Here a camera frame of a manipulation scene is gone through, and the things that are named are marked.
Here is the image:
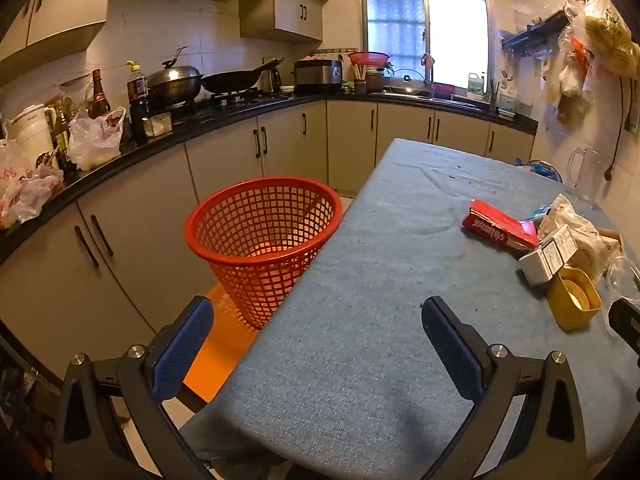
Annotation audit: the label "white printed packet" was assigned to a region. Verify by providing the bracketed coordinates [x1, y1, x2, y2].
[537, 192, 576, 233]

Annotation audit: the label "black kitchen countertop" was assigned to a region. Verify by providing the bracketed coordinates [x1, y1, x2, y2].
[0, 87, 538, 261]

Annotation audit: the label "glass pot lid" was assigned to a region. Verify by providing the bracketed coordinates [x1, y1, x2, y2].
[387, 67, 431, 96]

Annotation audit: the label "black cable with plug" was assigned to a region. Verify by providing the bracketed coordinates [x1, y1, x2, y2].
[604, 77, 628, 182]

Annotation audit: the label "brown bottle red cap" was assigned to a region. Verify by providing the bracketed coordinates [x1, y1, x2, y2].
[89, 68, 112, 118]

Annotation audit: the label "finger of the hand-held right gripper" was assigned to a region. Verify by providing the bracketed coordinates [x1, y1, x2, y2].
[607, 297, 640, 356]

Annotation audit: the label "red colander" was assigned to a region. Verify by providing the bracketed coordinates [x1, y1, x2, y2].
[347, 51, 391, 67]

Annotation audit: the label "orange plastic stool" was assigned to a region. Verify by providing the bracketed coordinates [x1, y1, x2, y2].
[182, 280, 261, 406]

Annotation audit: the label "white electric kettle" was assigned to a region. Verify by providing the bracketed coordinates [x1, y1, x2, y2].
[5, 104, 57, 168]

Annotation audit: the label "glass pitcher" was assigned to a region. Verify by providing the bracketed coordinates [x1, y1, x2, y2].
[566, 146, 608, 206]

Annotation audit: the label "blue tablecloth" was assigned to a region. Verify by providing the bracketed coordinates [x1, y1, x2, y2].
[177, 137, 640, 480]

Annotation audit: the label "beige upper cabinet over counter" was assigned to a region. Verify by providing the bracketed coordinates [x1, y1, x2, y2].
[0, 0, 108, 63]

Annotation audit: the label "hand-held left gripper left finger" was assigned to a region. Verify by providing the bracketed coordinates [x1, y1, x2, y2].
[52, 296, 216, 480]

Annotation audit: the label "gas stove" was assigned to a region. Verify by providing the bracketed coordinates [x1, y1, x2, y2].
[185, 87, 263, 111]

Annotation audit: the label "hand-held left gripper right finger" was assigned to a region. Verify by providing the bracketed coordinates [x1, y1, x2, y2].
[421, 296, 588, 480]

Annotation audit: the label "black rice cooker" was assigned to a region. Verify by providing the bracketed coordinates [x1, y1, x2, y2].
[292, 59, 345, 93]

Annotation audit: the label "dark sauce bottle yellow cap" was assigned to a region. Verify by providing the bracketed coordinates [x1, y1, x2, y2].
[125, 60, 151, 138]

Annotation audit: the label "white tied plastic bag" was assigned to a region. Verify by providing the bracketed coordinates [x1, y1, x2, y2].
[555, 210, 626, 281]

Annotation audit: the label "red mesh plastic basket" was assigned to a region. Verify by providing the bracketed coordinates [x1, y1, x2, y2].
[185, 176, 345, 331]

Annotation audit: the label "beige lower cabinets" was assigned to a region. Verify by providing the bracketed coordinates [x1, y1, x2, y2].
[0, 100, 538, 361]

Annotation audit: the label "hanging plastic bags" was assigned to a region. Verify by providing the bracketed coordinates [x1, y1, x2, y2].
[542, 0, 640, 126]

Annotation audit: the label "blue plastic bag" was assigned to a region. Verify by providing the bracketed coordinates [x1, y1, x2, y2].
[515, 157, 563, 181]

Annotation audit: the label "white cardboard box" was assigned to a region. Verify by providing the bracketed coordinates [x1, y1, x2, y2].
[517, 224, 581, 287]

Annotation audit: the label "clear plastic bag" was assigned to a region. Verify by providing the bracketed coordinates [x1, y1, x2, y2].
[605, 255, 640, 311]

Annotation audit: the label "white bag with red print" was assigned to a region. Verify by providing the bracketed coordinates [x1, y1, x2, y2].
[67, 106, 127, 171]

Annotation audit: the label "beige upper cabinet beside window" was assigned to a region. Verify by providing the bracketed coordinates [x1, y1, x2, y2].
[239, 0, 331, 43]

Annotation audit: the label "yellow plastic cup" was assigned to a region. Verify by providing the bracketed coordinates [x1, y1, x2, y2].
[545, 267, 603, 332]

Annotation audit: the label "kitchen window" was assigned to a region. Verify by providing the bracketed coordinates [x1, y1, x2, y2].
[360, 0, 491, 96]

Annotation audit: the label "crumpled plastic bags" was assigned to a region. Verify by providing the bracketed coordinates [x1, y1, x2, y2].
[0, 140, 66, 228]

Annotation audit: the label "steel wok with lid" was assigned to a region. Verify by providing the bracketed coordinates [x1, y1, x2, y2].
[145, 47, 205, 106]

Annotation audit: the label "clear seasoning container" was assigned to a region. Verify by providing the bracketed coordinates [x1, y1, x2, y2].
[142, 111, 173, 137]

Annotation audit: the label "black wok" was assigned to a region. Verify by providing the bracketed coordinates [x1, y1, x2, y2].
[200, 57, 286, 96]

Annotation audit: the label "red snack packet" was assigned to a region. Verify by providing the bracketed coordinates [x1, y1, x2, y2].
[461, 199, 541, 261]

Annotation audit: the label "dark wall shelf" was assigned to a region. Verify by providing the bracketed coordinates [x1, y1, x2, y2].
[501, 10, 571, 56]

